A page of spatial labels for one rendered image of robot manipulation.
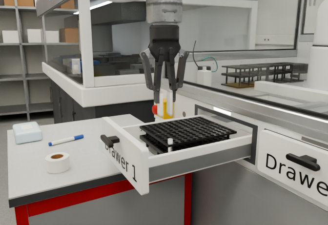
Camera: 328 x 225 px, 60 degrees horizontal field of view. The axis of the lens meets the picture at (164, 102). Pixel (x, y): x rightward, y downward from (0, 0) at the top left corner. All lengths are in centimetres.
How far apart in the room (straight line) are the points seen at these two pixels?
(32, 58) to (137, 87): 339
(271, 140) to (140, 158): 33
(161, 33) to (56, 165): 50
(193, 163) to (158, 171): 10
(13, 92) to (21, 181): 405
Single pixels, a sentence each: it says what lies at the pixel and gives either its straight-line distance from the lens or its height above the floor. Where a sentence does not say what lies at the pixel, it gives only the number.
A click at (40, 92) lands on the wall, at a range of 492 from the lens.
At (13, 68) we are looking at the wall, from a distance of 488.
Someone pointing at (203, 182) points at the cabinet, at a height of 66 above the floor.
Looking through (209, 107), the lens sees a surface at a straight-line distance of 94.
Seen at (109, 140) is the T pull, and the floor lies 91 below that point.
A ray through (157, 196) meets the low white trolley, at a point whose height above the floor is 63.
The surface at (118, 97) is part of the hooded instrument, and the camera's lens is 158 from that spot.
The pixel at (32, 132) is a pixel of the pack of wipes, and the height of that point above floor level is 80.
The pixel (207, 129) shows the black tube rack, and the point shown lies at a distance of 83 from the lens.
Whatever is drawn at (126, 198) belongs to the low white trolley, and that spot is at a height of 66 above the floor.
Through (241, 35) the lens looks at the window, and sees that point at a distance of 84.
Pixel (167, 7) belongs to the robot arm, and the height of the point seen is 123.
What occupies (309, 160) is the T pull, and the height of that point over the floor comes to 91.
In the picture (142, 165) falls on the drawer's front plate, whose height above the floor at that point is 89.
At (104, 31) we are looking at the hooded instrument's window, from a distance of 155.
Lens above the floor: 116
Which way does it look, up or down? 13 degrees down
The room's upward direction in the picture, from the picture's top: straight up
